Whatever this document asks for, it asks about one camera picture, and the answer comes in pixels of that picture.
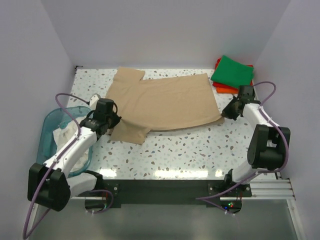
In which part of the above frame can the beige t shirt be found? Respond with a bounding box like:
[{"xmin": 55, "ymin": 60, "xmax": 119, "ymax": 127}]
[{"xmin": 105, "ymin": 67, "xmax": 224, "ymax": 145}]

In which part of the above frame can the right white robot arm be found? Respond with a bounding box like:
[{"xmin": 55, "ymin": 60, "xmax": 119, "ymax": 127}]
[{"xmin": 221, "ymin": 85, "xmax": 291, "ymax": 197}]

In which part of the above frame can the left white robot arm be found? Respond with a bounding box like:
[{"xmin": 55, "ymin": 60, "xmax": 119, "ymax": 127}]
[{"xmin": 27, "ymin": 98, "xmax": 121, "ymax": 212}]

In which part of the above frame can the folded orange t shirt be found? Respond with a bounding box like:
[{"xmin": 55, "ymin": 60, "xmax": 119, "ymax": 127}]
[{"xmin": 214, "ymin": 57, "xmax": 255, "ymax": 95}]

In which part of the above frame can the folded green t shirt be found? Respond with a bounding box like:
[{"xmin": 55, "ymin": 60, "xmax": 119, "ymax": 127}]
[{"xmin": 210, "ymin": 55, "xmax": 254, "ymax": 89}]

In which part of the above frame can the white cloth in basket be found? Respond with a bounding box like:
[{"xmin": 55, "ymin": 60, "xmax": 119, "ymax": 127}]
[{"xmin": 52, "ymin": 120, "xmax": 93, "ymax": 177}]

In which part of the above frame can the teal plastic basket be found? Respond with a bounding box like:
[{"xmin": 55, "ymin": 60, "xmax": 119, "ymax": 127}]
[{"xmin": 36, "ymin": 106, "xmax": 91, "ymax": 164}]

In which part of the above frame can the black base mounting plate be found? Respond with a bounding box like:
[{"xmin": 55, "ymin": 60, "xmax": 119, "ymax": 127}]
[{"xmin": 85, "ymin": 179, "xmax": 246, "ymax": 214}]

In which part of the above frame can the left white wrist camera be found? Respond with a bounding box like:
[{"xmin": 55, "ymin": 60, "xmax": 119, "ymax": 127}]
[{"xmin": 89, "ymin": 93, "xmax": 101, "ymax": 109}]

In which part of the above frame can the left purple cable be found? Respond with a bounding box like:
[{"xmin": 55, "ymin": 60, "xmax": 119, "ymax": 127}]
[{"xmin": 22, "ymin": 93, "xmax": 93, "ymax": 239}]

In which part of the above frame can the purple cable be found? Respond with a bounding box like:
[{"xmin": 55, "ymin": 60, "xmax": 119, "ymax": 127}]
[
  {"xmin": 22, "ymin": 93, "xmax": 93, "ymax": 239},
  {"xmin": 195, "ymin": 81, "xmax": 290, "ymax": 209}
]

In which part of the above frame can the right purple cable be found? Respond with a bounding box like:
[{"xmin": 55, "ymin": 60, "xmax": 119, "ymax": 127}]
[{"xmin": 195, "ymin": 81, "xmax": 290, "ymax": 209}]

